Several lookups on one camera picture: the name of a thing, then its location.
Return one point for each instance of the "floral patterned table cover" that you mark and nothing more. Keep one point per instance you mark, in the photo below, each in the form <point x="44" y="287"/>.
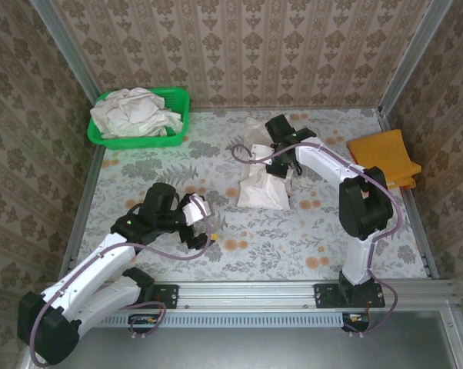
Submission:
<point x="254" y="238"/>

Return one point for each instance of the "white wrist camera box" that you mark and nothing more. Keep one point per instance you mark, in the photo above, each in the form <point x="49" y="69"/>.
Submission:
<point x="260" y="151"/>
<point x="195" y="211"/>

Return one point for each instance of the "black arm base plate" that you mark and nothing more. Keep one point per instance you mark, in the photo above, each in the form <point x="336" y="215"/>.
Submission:
<point x="166" y="296"/>
<point x="325" y="296"/>

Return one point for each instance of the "aluminium mounting rail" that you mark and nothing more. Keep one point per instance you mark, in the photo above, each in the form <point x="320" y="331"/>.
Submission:
<point x="247" y="296"/>

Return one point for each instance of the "aluminium frame post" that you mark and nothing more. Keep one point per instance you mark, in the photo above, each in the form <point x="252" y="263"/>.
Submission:
<point x="412" y="54"/>
<point x="64" y="46"/>

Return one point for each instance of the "white t-shirt with red print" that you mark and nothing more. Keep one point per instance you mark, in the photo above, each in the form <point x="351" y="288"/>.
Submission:
<point x="262" y="192"/>

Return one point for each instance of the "crumpled white t-shirts pile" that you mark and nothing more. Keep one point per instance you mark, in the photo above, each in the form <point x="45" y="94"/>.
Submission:
<point x="131" y="113"/>

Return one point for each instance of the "green plastic slotted basket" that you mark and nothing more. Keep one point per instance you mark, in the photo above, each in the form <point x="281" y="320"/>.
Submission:
<point x="139" y="142"/>

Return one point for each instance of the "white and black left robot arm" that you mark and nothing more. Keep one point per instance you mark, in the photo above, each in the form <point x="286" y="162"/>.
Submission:
<point x="81" y="276"/>

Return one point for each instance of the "folded orange t-shirt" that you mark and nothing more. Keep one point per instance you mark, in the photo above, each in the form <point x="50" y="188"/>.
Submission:
<point x="381" y="153"/>

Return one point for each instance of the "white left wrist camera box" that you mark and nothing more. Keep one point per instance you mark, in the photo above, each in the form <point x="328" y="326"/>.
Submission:
<point x="195" y="211"/>

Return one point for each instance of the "grey metal panel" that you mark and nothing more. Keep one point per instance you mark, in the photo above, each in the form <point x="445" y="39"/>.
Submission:
<point x="239" y="350"/>

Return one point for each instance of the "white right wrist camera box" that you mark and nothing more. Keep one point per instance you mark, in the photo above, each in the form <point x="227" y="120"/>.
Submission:
<point x="260" y="151"/>

